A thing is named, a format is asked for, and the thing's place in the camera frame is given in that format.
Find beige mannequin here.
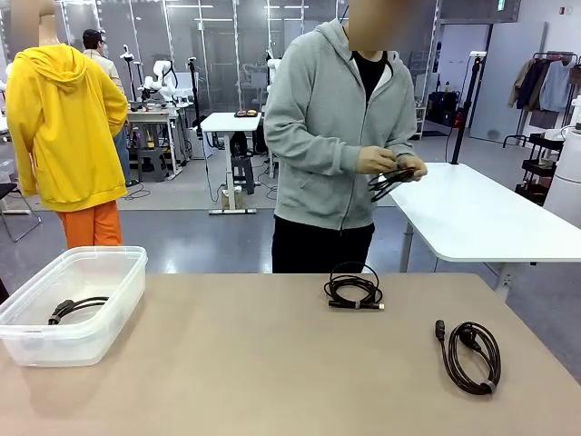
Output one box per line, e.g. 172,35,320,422
35,0,64,49

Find white table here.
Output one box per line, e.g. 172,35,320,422
389,162,581,292

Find person's right forearm grey sleeve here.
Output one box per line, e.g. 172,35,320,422
264,134,365,177

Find yellow hoodie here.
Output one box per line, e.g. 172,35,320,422
5,44,130,213

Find black tripod with camera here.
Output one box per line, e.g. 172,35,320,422
120,44,147,102

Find black clothes rack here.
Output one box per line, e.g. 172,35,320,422
502,52,581,149

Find white standing desk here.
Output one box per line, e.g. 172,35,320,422
199,112,263,216

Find coiled black cable grey strap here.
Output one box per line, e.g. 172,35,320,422
323,262,386,312

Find black power cable thick plug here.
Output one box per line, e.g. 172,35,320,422
47,296,111,326
434,319,503,396

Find person's right hand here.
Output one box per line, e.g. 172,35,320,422
358,145,397,176

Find orange trousers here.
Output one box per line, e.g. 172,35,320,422
56,199,124,250

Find grey step stool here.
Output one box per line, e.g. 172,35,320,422
135,147,165,183

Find thin black tripod pole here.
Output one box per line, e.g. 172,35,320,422
187,56,204,138

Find black stool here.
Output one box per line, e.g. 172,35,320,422
230,154,257,195

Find light blue hanging sweater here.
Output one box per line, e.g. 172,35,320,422
538,60,574,113

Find person's left forearm grey sleeve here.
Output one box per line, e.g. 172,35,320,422
390,129,419,161

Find black luggage bags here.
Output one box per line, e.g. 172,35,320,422
428,90,465,127

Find clear plastic storage container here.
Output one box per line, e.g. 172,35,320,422
0,245,149,368

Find black camera stand pole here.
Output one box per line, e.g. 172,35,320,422
451,51,487,165

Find black utility cart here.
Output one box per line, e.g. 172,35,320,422
515,133,566,206

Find grey workbench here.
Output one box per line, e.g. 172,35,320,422
124,104,183,182

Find person in grey hoodie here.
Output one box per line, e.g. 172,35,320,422
262,17,419,274

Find white cylindrical pedestal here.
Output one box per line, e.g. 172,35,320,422
543,94,581,228

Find navy hanging jacket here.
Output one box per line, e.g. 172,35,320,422
517,58,550,113

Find black USB cable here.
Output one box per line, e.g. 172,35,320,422
367,167,417,203

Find person's left hand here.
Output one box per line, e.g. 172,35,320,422
395,154,429,183

